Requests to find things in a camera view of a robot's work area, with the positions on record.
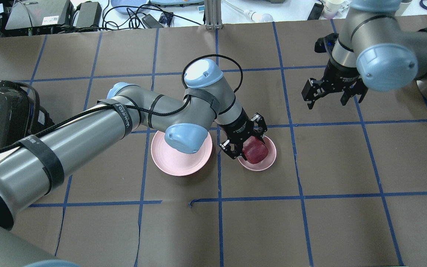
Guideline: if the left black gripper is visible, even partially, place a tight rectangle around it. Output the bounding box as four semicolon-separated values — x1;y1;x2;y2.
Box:
219;109;268;159

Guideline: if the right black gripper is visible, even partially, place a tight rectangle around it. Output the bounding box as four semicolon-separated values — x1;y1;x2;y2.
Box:
301;59;369;110

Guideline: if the red apple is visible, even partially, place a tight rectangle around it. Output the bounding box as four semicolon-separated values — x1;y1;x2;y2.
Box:
243;136;268;164

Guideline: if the pink bowl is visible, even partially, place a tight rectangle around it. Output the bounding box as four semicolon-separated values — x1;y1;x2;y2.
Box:
238;136;277;171

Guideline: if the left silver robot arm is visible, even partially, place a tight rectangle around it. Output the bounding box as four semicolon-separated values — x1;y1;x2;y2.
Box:
0;55;268;267

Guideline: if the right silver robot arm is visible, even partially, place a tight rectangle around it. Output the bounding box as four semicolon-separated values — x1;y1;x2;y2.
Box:
301;0;427;109

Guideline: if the pink plate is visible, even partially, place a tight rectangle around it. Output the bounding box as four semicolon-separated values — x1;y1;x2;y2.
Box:
150;131;212;177

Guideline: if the white purple cup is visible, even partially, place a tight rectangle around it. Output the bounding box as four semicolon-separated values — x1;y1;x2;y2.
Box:
322;0;345;20

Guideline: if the black power adapter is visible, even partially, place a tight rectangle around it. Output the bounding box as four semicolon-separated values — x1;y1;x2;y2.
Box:
72;1;102;28

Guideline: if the black rice cooker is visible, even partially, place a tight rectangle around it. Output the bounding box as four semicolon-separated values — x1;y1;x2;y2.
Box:
0;80;54;149

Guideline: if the black computer box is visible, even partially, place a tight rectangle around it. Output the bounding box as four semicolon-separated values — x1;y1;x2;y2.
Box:
5;0;73;30

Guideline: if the aluminium frame post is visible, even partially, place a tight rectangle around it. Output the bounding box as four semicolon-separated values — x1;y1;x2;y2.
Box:
204;0;223;29

